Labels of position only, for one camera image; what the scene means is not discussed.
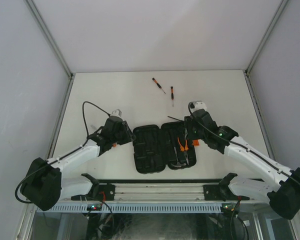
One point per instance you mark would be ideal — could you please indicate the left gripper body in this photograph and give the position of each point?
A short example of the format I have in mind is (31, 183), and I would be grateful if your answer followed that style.
(120, 138)

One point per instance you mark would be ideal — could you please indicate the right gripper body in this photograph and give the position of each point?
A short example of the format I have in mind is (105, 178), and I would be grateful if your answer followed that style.
(198, 134)

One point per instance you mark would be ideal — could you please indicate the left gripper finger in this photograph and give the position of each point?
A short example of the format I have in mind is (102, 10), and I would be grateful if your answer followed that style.
(130, 137)
(126, 128)

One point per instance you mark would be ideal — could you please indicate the black plastic tool case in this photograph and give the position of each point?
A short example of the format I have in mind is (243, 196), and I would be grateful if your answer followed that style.
(154, 147)

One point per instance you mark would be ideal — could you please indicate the orange handled needle-nose pliers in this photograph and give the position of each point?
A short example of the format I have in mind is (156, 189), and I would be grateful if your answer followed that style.
(184, 149)

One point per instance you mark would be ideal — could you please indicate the small claw hammer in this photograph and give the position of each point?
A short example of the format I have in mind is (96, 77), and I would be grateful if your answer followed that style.
(178, 164)

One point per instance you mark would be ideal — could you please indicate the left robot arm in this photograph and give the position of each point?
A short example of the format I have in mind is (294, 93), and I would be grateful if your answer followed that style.
(46, 183)

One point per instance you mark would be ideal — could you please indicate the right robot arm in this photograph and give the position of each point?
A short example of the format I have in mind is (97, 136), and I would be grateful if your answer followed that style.
(278, 185)

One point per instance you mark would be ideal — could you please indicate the small orange precision screwdriver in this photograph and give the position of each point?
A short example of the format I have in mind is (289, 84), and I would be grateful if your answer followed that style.
(159, 86)

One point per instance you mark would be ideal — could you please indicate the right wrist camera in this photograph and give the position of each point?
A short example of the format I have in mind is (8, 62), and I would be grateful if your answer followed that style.
(197, 105)

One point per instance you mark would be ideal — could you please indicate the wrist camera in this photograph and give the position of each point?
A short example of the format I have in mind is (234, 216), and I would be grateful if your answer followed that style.
(116, 115)
(197, 105)

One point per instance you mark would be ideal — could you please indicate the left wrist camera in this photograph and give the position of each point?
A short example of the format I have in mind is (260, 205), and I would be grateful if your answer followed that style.
(116, 115)

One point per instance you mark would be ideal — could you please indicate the aluminium frame rail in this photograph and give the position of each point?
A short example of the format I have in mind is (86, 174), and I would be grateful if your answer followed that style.
(148, 192)

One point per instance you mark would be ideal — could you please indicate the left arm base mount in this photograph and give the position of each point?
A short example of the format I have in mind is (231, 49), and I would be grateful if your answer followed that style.
(99, 190)

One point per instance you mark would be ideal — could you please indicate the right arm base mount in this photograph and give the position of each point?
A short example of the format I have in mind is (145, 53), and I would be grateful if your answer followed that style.
(221, 191)

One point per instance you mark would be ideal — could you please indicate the blue slotted cable duct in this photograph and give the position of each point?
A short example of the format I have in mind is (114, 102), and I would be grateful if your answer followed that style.
(136, 208)

